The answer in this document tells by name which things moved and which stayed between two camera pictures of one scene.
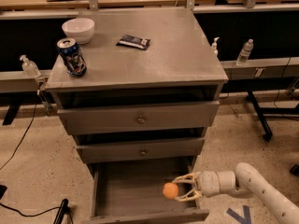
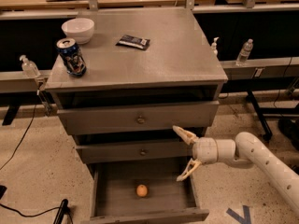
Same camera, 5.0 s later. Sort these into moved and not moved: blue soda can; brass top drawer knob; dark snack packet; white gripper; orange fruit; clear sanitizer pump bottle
Moved: white gripper; orange fruit
Not moved: brass top drawer knob; dark snack packet; blue soda can; clear sanitizer pump bottle
